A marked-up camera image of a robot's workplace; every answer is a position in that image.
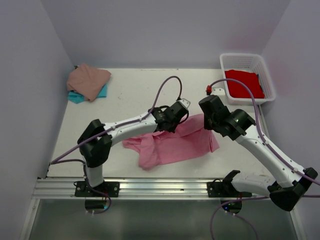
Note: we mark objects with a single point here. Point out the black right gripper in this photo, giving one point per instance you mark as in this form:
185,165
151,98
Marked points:
207,124

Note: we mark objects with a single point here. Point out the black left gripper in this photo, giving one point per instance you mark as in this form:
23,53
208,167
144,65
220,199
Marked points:
173,128

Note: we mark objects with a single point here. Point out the pink polo shirt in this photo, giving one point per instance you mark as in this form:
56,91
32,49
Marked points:
189,141

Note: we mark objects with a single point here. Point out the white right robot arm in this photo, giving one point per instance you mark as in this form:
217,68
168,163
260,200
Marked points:
289,181

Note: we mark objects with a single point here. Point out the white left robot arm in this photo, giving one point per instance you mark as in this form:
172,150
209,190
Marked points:
96,141

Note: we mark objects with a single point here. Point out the red folded shirt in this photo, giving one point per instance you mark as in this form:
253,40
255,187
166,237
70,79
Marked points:
237,90

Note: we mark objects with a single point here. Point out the dark blue garment in basket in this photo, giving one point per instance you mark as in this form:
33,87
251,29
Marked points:
258,77

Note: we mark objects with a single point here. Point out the white plastic basket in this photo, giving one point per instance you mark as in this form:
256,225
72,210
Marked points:
251,70

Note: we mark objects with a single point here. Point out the beige folded shirt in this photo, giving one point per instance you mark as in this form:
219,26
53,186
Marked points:
87,81

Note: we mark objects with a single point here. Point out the teal folded shirt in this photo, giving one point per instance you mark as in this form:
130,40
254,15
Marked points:
77,98

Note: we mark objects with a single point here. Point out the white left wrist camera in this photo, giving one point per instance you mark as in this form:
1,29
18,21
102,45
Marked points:
186,103

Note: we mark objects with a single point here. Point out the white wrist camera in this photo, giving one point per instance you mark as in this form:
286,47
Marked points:
212,90
186,103

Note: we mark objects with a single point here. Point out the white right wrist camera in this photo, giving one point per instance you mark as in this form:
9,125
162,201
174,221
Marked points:
212,90

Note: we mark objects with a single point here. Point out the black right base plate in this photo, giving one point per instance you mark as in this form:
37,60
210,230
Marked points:
224,189

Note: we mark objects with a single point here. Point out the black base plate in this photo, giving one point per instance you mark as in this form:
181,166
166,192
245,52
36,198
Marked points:
111,188
224,189

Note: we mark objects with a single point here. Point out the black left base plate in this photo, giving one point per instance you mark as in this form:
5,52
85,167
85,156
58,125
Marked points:
111,188

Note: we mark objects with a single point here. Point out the aluminium mounting rail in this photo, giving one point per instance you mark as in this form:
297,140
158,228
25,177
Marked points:
64,188

